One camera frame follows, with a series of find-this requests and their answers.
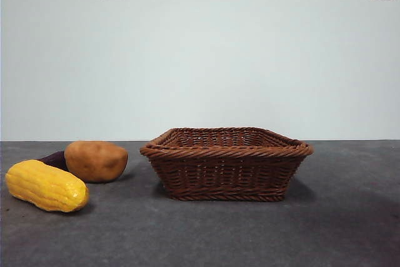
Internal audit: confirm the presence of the brown woven wicker basket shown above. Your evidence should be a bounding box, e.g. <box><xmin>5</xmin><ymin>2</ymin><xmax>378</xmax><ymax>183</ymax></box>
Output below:
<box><xmin>139</xmin><ymin>127</ymin><xmax>314</xmax><ymax>202</ymax></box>

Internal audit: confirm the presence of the brown potato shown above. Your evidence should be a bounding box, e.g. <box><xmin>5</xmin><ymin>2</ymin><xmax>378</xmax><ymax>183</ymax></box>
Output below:
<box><xmin>64</xmin><ymin>140</ymin><xmax>129</xmax><ymax>183</ymax></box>

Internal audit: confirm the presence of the purple eggplant with green stem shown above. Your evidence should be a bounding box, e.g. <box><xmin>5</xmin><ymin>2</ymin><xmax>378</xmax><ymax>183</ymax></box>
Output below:
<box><xmin>37</xmin><ymin>150</ymin><xmax>68</xmax><ymax>171</ymax></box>

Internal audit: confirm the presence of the yellow corn cob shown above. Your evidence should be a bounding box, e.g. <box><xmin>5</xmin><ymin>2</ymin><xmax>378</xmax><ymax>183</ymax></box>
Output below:
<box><xmin>5</xmin><ymin>159</ymin><xmax>90</xmax><ymax>213</ymax></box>

